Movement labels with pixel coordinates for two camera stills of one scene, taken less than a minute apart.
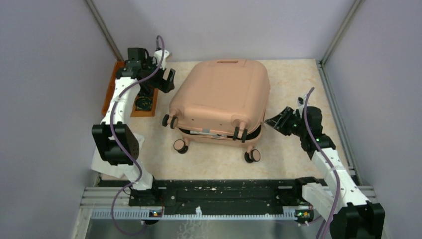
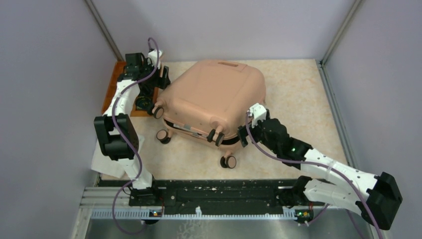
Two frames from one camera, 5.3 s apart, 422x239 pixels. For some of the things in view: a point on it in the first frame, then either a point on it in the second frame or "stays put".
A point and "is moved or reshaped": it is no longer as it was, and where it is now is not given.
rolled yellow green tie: (144, 102) stays put
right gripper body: (293, 126) → (258, 134)
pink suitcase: (218, 100) is moved or reshaped
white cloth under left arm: (99, 165) stays put
